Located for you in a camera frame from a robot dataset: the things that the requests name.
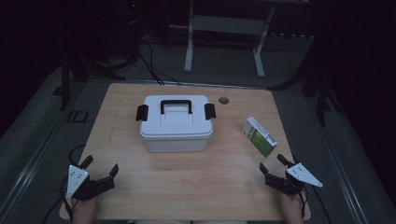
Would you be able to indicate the black rectangular floor frame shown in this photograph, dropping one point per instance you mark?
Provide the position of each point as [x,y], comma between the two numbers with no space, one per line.
[78,116]

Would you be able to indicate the green and white medicine box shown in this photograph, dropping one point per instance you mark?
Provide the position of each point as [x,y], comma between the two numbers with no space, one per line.
[261,138]

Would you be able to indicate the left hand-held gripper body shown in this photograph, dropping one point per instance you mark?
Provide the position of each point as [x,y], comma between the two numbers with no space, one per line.
[93,186]

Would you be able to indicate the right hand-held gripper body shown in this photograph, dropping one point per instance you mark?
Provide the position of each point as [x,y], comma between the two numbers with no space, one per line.
[289,185]

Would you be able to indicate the metal floor rail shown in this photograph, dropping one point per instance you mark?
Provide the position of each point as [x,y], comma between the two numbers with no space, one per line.
[339,171]
[34,158]

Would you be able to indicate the person's right hand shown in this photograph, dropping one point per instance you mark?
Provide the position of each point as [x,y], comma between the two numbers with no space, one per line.
[292,210]

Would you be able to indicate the person's left hand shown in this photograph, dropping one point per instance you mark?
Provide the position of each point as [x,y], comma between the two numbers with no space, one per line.
[84,211]

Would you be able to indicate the white metal stand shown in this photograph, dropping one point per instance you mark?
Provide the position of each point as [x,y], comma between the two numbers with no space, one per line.
[229,25]

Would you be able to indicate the round grey table cap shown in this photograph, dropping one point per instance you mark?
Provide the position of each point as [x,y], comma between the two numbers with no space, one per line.
[223,100]

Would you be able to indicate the black tripod stand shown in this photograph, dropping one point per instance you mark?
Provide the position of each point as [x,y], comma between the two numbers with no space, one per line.
[322,99]
[65,84]

